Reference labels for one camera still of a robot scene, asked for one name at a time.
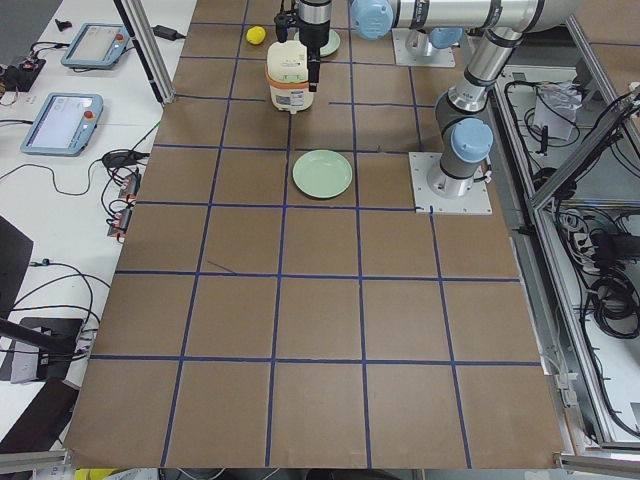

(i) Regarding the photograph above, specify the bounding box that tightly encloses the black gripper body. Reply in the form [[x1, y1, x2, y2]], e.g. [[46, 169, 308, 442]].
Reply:
[[274, 12, 330, 56]]

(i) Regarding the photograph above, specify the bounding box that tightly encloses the white rice cooker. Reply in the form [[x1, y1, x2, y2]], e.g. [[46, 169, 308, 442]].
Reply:
[[265, 40, 314, 114]]

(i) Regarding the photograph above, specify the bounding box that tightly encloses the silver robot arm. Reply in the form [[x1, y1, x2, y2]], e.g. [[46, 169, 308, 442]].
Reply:
[[274, 0, 579, 104], [427, 27, 523, 199]]

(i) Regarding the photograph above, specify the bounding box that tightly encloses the green plate near arm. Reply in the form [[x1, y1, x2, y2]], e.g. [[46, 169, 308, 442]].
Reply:
[[292, 150, 353, 199], [294, 28, 341, 58]]

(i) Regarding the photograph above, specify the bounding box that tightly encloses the yellow toy bell pepper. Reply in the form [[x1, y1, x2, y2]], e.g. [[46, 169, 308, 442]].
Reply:
[[245, 25, 267, 46]]

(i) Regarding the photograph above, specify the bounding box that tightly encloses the black power adapter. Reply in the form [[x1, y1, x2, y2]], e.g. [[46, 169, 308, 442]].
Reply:
[[152, 25, 185, 41]]

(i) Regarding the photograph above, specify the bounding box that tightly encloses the upper teach pendant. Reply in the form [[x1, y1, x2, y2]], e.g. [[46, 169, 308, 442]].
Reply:
[[61, 23, 130, 69]]

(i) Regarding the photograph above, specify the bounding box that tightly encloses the teach pendant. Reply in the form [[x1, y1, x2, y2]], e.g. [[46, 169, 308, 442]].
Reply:
[[20, 92, 104, 157], [61, 23, 130, 69]]

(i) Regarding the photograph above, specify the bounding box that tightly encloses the lower teach pendant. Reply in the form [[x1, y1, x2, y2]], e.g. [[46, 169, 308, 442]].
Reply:
[[20, 92, 104, 157]]

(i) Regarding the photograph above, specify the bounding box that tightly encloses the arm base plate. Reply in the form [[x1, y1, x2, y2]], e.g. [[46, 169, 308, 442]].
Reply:
[[392, 27, 463, 68], [409, 152, 493, 215]]

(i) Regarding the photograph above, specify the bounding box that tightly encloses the aluminium frame post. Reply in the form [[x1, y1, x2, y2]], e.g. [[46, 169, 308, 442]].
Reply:
[[113, 0, 175, 105]]

